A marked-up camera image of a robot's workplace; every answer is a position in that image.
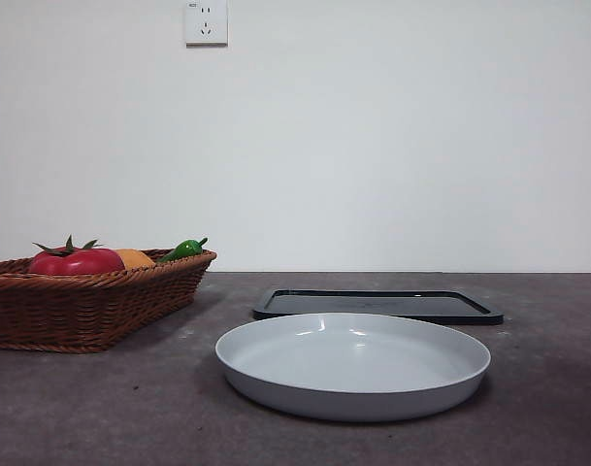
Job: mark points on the red tomato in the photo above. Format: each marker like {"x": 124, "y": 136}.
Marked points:
{"x": 76, "y": 263}

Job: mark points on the dark rectangular tray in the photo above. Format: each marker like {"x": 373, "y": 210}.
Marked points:
{"x": 372, "y": 303}

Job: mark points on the green pepper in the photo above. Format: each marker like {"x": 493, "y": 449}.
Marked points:
{"x": 181, "y": 251}

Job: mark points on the pale grey round plate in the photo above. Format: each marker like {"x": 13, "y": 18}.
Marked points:
{"x": 353, "y": 374}

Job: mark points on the yellow-orange potato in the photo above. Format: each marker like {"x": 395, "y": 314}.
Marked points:
{"x": 137, "y": 258}

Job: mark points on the brown wicker basket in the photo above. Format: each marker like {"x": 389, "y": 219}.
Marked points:
{"x": 81, "y": 310}

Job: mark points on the white wall socket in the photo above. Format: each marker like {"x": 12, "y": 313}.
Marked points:
{"x": 206, "y": 24}

